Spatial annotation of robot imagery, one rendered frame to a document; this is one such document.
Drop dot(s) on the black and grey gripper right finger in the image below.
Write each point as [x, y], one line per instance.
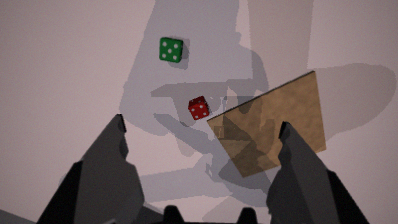
[305, 191]

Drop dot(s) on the tan mat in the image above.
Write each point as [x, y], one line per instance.
[249, 132]

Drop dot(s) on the dark red die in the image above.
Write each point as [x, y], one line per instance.
[198, 108]

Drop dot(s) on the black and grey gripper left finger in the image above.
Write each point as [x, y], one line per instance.
[102, 187]

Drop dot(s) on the green die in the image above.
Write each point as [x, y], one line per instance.
[170, 49]

